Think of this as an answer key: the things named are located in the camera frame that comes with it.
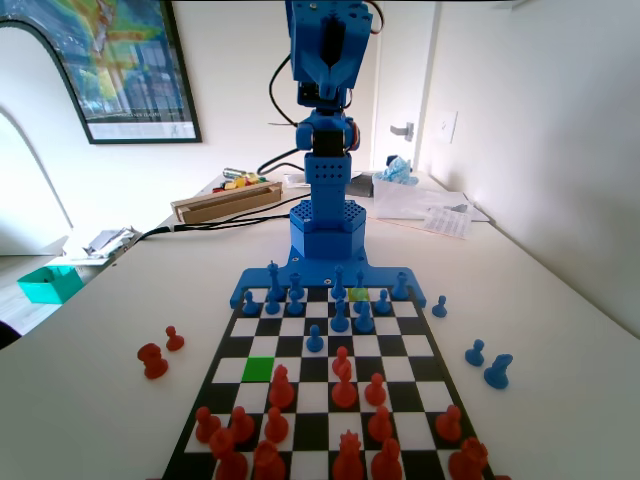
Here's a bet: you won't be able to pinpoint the red chess rook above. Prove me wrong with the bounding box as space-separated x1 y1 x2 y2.
252 439 288 480
448 436 490 477

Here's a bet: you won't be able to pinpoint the white light switch plate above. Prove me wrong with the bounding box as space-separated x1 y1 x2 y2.
434 110 459 144

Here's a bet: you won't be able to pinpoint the blue plush toy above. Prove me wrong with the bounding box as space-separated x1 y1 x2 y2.
383 154 421 186

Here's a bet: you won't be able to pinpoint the blue chess knight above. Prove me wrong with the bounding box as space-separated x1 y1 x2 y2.
353 301 374 335
483 352 514 391

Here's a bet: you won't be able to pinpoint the thick black camera cable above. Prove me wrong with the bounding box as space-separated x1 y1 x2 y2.
255 49 307 175

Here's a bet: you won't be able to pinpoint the black framed map poster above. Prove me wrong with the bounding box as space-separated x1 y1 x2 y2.
64 0 204 146

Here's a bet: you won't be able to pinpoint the blue chess king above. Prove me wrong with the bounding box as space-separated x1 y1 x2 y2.
264 258 284 303

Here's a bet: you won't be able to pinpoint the black and white chessboard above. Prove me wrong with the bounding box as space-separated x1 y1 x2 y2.
160 284 497 480

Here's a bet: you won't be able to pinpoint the long cardboard box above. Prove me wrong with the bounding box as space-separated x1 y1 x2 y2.
170 180 284 226

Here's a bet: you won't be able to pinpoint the crumpled silver foil pack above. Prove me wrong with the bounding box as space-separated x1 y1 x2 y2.
81 225 144 262

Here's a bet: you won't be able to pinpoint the red chess queen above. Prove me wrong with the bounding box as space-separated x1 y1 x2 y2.
331 429 366 480

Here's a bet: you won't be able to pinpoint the black table cable bundle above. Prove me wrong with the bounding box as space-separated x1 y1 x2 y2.
133 193 301 243

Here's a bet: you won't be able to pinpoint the red chess bishop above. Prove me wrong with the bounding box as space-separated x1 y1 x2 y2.
370 438 404 480
330 360 359 409

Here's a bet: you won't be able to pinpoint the white paper sheets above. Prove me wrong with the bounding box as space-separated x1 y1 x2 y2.
372 177 474 222

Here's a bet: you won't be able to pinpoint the teal open box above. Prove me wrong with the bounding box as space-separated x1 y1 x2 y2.
16 265 85 306

